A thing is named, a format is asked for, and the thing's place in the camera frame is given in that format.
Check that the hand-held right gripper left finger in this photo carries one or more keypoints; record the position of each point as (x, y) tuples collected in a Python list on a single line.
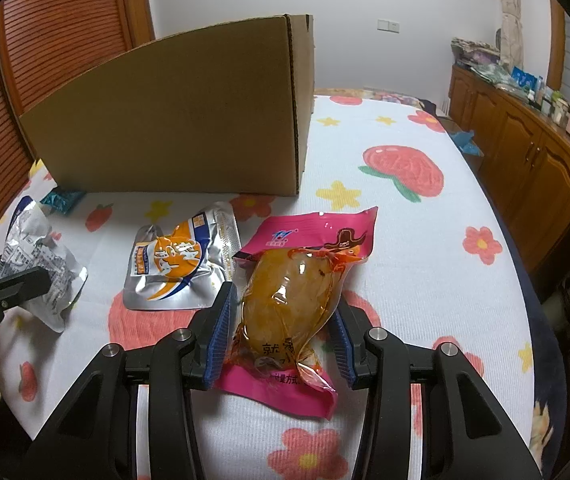
[(220, 335)]

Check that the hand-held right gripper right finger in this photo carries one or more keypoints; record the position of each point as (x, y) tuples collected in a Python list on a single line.
[(343, 357)]

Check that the silver grey printed snack packet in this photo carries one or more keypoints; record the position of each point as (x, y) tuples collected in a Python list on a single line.
[(40, 255)]

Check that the pink chicken snack packet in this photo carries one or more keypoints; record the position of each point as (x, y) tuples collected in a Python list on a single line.
[(285, 290)]

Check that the brown cardboard box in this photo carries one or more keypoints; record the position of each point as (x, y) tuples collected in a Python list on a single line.
[(165, 125)]

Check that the silver orange blue snack packet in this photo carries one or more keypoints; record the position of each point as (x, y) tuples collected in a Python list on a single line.
[(180, 260)]

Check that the teal snack packet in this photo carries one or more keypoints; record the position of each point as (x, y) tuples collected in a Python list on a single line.
[(62, 200)]

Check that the white floral blanket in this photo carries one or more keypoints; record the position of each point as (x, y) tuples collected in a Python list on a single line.
[(415, 260)]

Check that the wooden louvered wardrobe door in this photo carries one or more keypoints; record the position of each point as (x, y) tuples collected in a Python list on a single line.
[(65, 20)]

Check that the long wooden cabinet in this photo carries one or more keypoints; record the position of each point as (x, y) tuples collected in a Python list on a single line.
[(515, 150)]

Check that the green floral cloth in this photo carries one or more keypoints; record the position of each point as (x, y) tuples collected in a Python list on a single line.
[(495, 76)]

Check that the group of small bottles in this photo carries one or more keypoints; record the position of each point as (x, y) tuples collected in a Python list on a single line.
[(552, 102)]

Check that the stack of folded cloths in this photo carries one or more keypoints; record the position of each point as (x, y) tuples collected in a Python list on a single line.
[(475, 51)]

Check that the beige curtain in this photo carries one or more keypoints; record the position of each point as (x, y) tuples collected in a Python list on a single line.
[(510, 25)]

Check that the white light switch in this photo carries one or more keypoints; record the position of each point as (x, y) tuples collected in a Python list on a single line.
[(388, 24)]

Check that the wooden window frame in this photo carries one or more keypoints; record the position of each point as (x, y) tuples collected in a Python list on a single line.
[(556, 45)]

